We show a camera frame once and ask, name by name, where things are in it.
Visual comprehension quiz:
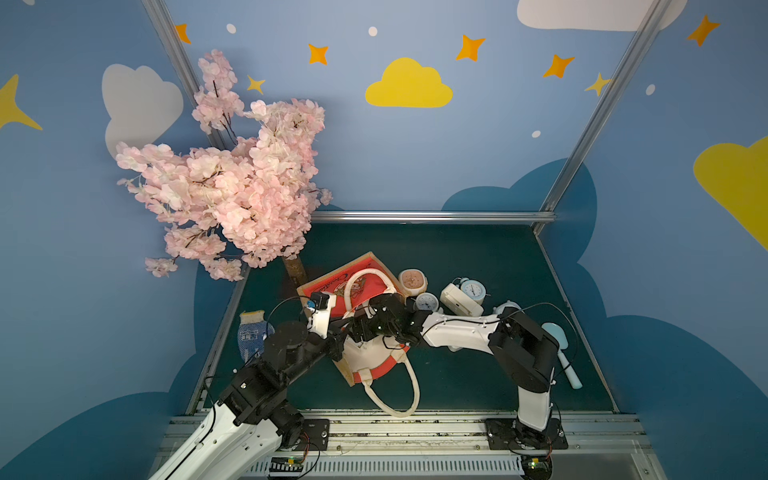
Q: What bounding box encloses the beige red canvas tote bag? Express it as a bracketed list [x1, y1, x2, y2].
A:
[297, 252, 421, 419]

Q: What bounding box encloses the white twin bell alarm clock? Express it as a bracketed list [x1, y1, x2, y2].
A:
[415, 292, 440, 312]

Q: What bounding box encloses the white rectangular digital clock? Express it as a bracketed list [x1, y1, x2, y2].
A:
[440, 284, 484, 317]

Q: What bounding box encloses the white round alarm clock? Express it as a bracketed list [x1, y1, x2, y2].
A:
[454, 277, 487, 305]

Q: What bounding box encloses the light blue square alarm clock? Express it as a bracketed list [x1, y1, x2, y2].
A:
[494, 300, 521, 315]

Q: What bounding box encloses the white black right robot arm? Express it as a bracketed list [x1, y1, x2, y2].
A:
[344, 294, 560, 432]

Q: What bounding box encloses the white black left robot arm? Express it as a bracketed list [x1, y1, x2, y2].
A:
[152, 321, 347, 480]

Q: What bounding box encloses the blue white work glove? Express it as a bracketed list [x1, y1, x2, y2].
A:
[237, 310, 274, 363]

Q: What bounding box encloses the left small circuit board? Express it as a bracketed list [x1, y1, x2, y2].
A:
[268, 456, 305, 477]

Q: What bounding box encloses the small circuit board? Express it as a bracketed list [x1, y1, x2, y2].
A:
[268, 456, 305, 477]
[520, 456, 553, 480]

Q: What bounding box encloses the pink cherry blossom tree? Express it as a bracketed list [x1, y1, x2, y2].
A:
[116, 50, 332, 282]

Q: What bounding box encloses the light blue brush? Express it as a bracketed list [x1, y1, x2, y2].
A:
[542, 322, 583, 390]

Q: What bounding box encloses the right small circuit board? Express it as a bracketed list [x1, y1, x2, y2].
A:
[520, 456, 553, 480]

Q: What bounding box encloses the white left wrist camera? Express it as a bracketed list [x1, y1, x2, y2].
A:
[307, 292, 337, 339]

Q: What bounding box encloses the metal base rail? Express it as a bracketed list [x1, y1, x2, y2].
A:
[150, 410, 665, 479]

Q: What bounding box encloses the aluminium left floor rail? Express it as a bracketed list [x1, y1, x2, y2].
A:
[185, 266, 250, 416]

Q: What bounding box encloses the aluminium floor rail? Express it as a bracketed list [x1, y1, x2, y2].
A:
[185, 266, 250, 416]
[534, 233, 620, 414]

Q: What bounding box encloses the aluminium back frame rail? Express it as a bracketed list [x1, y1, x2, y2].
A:
[312, 211, 556, 225]

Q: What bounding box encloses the aluminium right corner post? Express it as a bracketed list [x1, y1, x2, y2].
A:
[532, 0, 673, 237]

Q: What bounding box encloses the aluminium corner post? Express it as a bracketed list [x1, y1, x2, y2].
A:
[141, 0, 232, 151]
[532, 0, 673, 237]

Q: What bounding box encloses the aluminium right floor rail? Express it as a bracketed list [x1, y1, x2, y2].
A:
[534, 233, 620, 414]

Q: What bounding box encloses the aluminium left corner post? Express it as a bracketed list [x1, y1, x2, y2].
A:
[141, 0, 232, 151]

